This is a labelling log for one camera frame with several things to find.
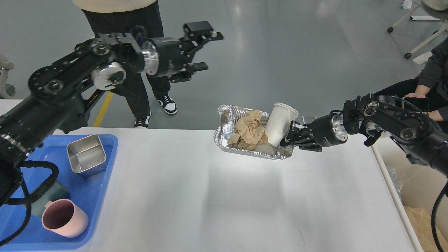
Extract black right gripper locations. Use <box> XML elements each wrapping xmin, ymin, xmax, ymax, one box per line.
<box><xmin>280</xmin><ymin>114</ymin><xmax>349</xmax><ymax>152</ymax></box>

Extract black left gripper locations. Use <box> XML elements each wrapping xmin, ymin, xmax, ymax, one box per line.
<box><xmin>141</xmin><ymin>21</ymin><xmax>224</xmax><ymax>83</ymax></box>

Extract cream paper cup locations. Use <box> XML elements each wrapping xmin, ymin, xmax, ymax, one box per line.
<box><xmin>265</xmin><ymin>102</ymin><xmax>298</xmax><ymax>147</ymax></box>

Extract brown paper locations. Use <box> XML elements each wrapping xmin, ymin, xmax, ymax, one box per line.
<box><xmin>404</xmin><ymin>206</ymin><xmax>448</xmax><ymax>252</ymax></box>
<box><xmin>227</xmin><ymin>110</ymin><xmax>268</xmax><ymax>151</ymax></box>

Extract aluminium foil tray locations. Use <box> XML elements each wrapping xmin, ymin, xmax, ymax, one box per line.
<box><xmin>214</xmin><ymin>105</ymin><xmax>293</xmax><ymax>160</ymax></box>

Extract steel rectangular container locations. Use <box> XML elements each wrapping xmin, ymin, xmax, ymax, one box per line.
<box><xmin>66</xmin><ymin>134</ymin><xmax>107</xmax><ymax>178</ymax></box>

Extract pink ribbed mug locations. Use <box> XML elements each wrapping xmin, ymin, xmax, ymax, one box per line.
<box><xmin>41</xmin><ymin>199</ymin><xmax>89</xmax><ymax>238</ymax></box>

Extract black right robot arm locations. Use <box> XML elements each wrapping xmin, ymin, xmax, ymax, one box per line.
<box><xmin>280</xmin><ymin>94</ymin><xmax>448</xmax><ymax>176</ymax></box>

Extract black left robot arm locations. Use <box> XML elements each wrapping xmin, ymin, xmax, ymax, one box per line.
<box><xmin>1</xmin><ymin>21</ymin><xmax>224</xmax><ymax>245</ymax></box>

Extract metal floor plates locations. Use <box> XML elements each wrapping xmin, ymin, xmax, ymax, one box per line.
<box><xmin>302</xmin><ymin>116</ymin><xmax>317</xmax><ymax>124</ymax></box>

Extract standing person beige top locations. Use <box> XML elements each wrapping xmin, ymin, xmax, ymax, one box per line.
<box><xmin>72</xmin><ymin>0</ymin><xmax>178</xmax><ymax>129</ymax></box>

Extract white plastic bin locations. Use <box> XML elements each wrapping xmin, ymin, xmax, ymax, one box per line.
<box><xmin>371</xmin><ymin>138</ymin><xmax>447</xmax><ymax>252</ymax></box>

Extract black smartphone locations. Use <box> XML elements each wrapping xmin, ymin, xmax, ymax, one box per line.
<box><xmin>402</xmin><ymin>97</ymin><xmax>430</xmax><ymax>112</ymax></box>

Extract seated person in black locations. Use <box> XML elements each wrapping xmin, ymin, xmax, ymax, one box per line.
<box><xmin>374</xmin><ymin>39</ymin><xmax>448</xmax><ymax>133</ymax></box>

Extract brown paper in bin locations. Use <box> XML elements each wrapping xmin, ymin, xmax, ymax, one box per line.
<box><xmin>404</xmin><ymin>206</ymin><xmax>448</xmax><ymax>252</ymax></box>

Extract blue plastic tray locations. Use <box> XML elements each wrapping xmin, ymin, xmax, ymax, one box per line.
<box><xmin>0</xmin><ymin>134</ymin><xmax>119</xmax><ymax>252</ymax></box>

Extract white office chair left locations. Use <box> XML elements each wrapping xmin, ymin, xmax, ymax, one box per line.
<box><xmin>0</xmin><ymin>53</ymin><xmax>15</xmax><ymax>99</ymax></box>

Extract green ribbed cup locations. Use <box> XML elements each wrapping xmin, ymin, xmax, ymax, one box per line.
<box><xmin>31</xmin><ymin>181</ymin><xmax>70</xmax><ymax>218</ymax></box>

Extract white chair top right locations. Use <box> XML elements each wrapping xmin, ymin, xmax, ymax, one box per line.
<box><xmin>385</xmin><ymin>0</ymin><xmax>447</xmax><ymax>60</ymax></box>

